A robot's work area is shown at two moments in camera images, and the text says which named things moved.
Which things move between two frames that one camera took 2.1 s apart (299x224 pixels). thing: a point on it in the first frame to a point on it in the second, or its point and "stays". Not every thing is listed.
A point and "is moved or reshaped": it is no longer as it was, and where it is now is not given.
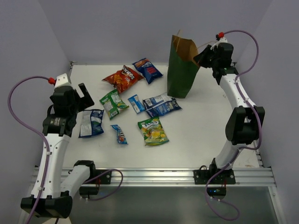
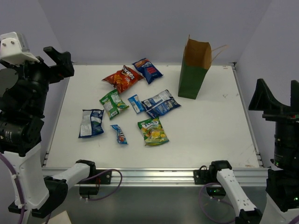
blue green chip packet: (91, 123) stays
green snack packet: (112, 103) stays
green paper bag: (182, 67) is moved or reshaped
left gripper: (78, 100) to (52, 73)
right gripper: (199, 58) to (264, 100)
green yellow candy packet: (153, 131) stays
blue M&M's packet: (121, 138) stays
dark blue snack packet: (147, 68) stays
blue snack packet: (136, 103) stays
